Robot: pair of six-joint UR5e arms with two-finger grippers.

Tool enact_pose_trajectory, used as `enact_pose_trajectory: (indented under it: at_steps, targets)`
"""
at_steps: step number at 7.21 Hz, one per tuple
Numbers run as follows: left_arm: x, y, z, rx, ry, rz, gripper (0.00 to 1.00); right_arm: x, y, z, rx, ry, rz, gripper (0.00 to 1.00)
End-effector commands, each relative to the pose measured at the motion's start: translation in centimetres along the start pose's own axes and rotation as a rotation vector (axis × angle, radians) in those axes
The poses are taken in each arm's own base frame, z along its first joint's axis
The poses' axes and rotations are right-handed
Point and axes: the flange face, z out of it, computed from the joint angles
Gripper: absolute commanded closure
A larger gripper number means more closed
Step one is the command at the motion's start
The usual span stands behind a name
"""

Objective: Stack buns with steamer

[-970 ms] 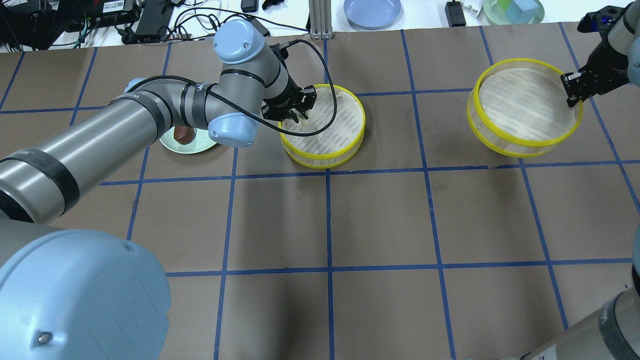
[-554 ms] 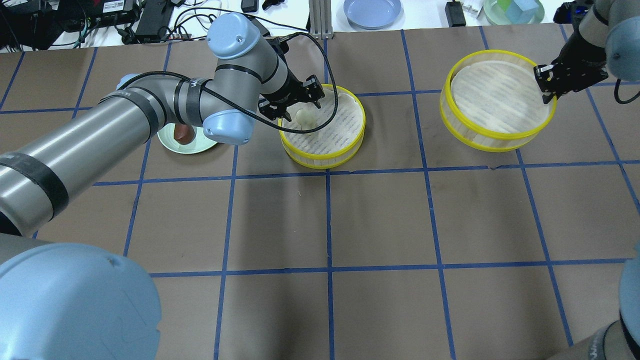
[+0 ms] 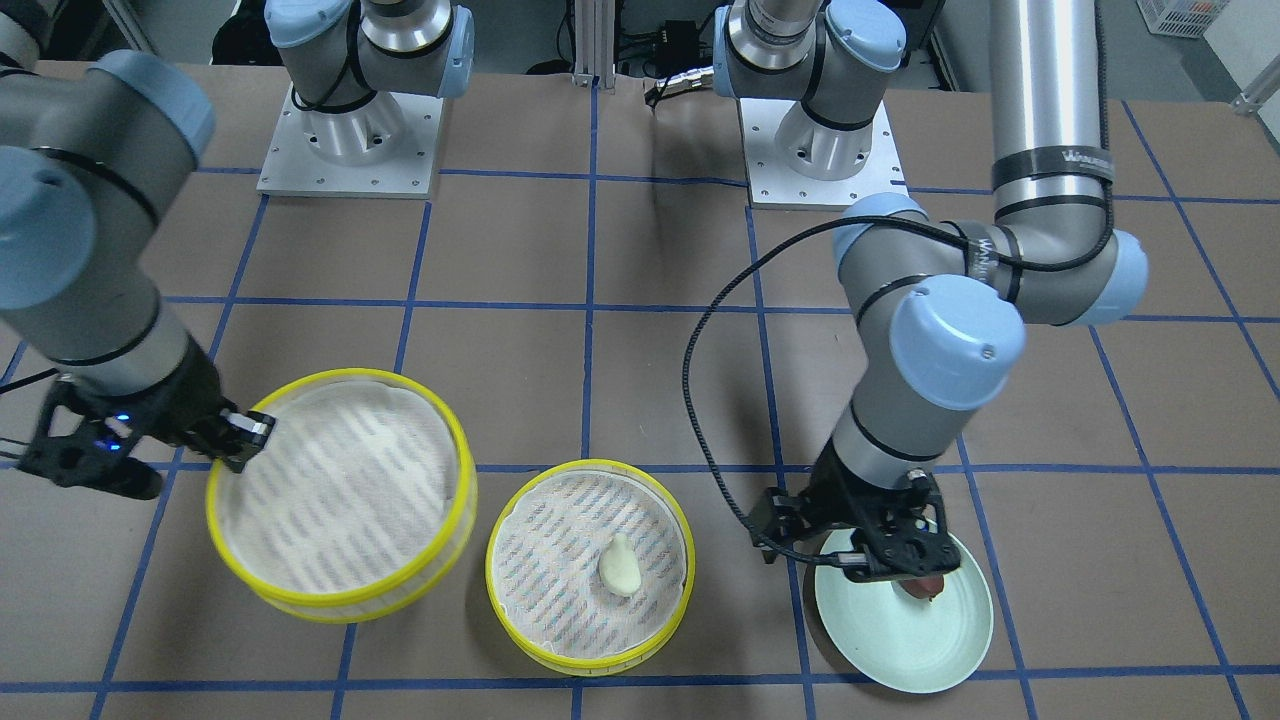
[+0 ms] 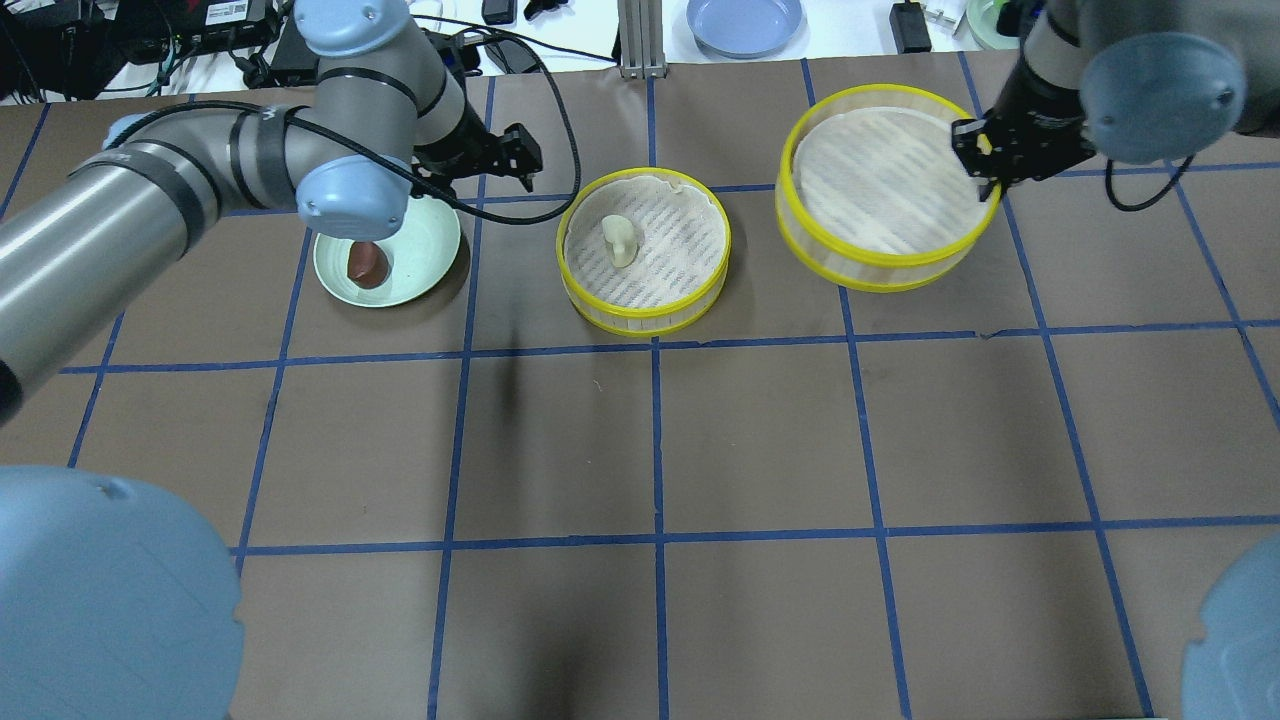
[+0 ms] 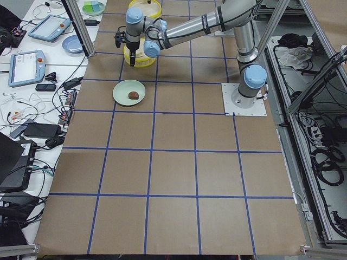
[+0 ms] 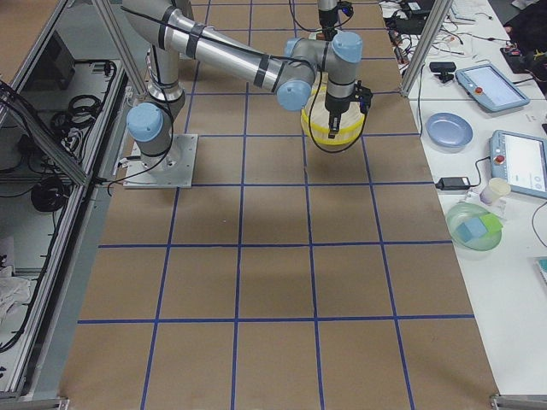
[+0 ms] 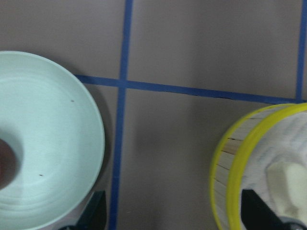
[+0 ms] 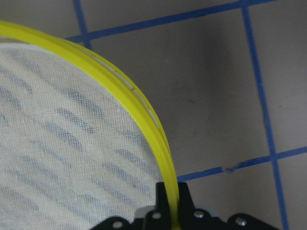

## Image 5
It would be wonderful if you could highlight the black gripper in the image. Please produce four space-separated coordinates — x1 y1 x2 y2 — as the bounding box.
126 0 151 67

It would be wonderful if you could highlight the yellow steamer basket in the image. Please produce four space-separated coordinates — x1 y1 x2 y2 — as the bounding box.
128 0 162 18
123 38 157 68

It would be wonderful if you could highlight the brown bun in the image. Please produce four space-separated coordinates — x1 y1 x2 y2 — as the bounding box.
128 91 139 100

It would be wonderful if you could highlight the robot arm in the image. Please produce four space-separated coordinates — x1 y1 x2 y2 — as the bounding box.
114 1 261 67

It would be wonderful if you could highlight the green bowl with sponges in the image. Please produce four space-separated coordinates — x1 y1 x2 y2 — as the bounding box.
82 1 105 16

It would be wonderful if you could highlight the black power adapter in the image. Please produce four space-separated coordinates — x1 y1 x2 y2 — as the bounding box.
84 19 100 26

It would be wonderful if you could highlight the light green plate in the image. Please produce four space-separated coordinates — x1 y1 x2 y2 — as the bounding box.
113 80 146 106

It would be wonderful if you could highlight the blue plate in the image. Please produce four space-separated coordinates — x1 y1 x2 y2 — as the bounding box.
62 35 83 54

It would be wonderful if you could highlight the far teach pendant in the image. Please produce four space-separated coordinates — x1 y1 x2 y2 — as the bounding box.
28 15 71 42

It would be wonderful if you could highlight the teach pendant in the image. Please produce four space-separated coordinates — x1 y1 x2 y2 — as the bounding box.
8 50 46 87
28 15 71 42

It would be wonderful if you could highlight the near teach pendant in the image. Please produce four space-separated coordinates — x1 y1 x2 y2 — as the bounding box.
8 50 46 87

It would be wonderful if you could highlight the black power brick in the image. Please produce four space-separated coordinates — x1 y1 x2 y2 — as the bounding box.
23 123 61 138

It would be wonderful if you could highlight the black laptop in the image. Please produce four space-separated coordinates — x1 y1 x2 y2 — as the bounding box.
1 133 36 193

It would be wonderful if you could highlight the aluminium frame post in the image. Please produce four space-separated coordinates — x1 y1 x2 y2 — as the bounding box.
62 0 95 58

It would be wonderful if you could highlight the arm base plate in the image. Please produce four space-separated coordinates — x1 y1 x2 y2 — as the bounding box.
221 83 267 117

